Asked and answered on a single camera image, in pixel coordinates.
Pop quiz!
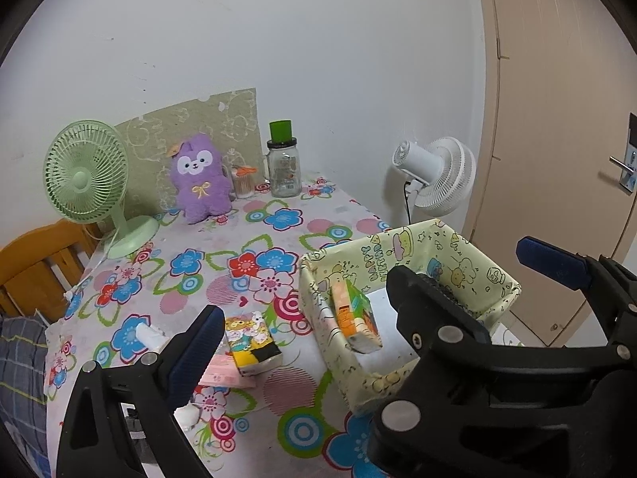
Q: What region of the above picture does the orange green tissue packet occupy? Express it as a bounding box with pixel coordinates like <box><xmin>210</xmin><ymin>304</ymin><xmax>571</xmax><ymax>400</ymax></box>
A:
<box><xmin>329</xmin><ymin>279</ymin><xmax>384</xmax><ymax>354</ymax></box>

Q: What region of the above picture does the yellow cartoon storage box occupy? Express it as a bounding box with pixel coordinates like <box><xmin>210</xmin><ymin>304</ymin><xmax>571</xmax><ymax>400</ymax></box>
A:
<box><xmin>299</xmin><ymin>218</ymin><xmax>522</xmax><ymax>416</ymax></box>

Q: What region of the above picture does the silver door lock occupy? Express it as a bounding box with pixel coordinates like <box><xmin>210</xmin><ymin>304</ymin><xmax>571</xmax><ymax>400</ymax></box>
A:
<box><xmin>610</xmin><ymin>114</ymin><xmax>637</xmax><ymax>192</ymax></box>

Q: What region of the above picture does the grey plaid cushion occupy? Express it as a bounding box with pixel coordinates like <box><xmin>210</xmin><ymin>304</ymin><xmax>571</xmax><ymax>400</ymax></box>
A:
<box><xmin>0</xmin><ymin>315</ymin><xmax>51</xmax><ymax>461</ymax></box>

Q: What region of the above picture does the clear glass jar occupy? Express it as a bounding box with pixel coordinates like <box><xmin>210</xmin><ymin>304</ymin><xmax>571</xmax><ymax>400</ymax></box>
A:
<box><xmin>266</xmin><ymin>137</ymin><xmax>303</xmax><ymax>198</ymax></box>

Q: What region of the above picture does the purple plush toy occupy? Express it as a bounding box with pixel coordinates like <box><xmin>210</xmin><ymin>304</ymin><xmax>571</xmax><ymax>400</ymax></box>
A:
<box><xmin>170</xmin><ymin>133</ymin><xmax>234</xmax><ymax>224</ymax></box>

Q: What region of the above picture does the yellow cartoon tissue packet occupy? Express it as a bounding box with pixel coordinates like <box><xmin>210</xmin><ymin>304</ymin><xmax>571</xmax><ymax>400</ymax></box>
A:
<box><xmin>224</xmin><ymin>310</ymin><xmax>283</xmax><ymax>378</ymax></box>

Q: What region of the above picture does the green patterned wall sheet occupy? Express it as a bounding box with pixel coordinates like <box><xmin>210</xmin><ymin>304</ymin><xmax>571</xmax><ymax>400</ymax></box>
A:
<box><xmin>113</xmin><ymin>88</ymin><xmax>264</xmax><ymax>215</ymax></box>

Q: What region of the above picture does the beige door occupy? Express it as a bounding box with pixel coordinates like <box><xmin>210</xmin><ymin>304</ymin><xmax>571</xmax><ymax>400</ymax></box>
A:
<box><xmin>472</xmin><ymin>0</ymin><xmax>637</xmax><ymax>348</ymax></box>

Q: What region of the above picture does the orange lid swab container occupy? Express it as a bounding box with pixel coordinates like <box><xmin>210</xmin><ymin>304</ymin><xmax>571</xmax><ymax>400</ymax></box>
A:
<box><xmin>231</xmin><ymin>164</ymin><xmax>258</xmax><ymax>201</ymax></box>

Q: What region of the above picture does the white fan power cable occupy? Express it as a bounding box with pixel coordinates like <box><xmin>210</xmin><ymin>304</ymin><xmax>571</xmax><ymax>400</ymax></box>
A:
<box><xmin>63</xmin><ymin>231</ymin><xmax>117</xmax><ymax>304</ymax></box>

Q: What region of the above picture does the white standing fan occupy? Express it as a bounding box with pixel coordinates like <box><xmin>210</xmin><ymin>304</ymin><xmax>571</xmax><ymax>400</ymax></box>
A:
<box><xmin>391</xmin><ymin>137</ymin><xmax>477</xmax><ymax>227</ymax></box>

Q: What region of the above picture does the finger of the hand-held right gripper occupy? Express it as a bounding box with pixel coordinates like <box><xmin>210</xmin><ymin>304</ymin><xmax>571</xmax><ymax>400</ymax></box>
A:
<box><xmin>516</xmin><ymin>236</ymin><xmax>637</xmax><ymax>364</ymax></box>
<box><xmin>368</xmin><ymin>266</ymin><xmax>637</xmax><ymax>478</ymax></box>

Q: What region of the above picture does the pink tissue packet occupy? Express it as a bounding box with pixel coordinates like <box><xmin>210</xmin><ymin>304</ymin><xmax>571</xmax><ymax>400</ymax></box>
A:
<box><xmin>198</xmin><ymin>353</ymin><xmax>257</xmax><ymax>390</ymax></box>

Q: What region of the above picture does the green desk fan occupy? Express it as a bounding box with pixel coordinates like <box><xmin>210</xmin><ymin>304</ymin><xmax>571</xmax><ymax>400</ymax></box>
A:
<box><xmin>42</xmin><ymin>120</ymin><xmax>160</xmax><ymax>260</ymax></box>

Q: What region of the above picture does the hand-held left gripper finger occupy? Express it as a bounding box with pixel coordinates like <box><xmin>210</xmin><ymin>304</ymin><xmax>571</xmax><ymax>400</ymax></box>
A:
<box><xmin>56</xmin><ymin>305</ymin><xmax>226</xmax><ymax>478</ymax></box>

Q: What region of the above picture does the floral tablecloth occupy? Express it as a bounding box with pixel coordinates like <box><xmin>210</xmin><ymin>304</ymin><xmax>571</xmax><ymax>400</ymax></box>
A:
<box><xmin>44</xmin><ymin>175</ymin><xmax>526</xmax><ymax>478</ymax></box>

